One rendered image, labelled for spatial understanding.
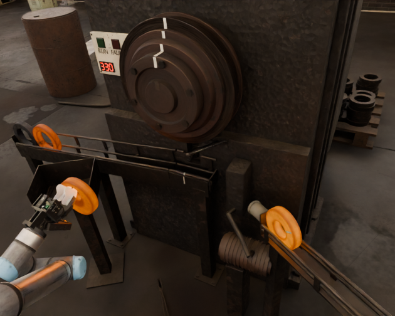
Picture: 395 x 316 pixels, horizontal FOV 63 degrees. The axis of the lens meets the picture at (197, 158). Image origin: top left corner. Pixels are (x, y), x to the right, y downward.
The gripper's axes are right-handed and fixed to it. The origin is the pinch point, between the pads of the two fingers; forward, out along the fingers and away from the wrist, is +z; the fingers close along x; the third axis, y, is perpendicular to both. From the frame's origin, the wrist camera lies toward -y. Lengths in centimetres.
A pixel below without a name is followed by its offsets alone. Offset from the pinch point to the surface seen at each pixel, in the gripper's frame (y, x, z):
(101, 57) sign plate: 15, 19, 54
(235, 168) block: -15, -47, 34
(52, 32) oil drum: -56, 216, 175
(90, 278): -82, 29, -17
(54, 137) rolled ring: -23, 58, 32
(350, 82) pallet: -125, -73, 229
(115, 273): -84, 19, -9
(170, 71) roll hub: 28, -30, 35
